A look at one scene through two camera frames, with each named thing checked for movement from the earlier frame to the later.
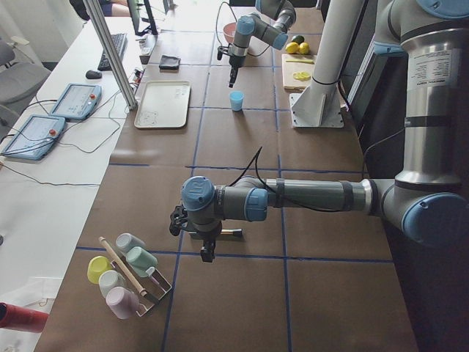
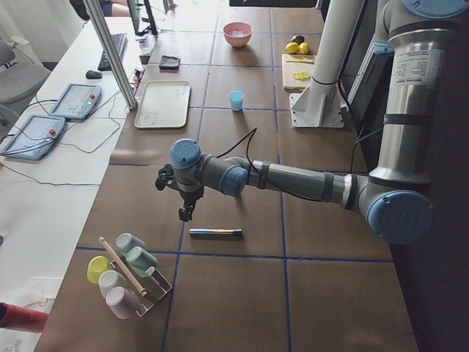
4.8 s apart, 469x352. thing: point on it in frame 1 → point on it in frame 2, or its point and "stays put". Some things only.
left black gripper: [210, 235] → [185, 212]
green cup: [141, 259] stays put
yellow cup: [97, 266] stays put
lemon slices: [302, 75] stays put
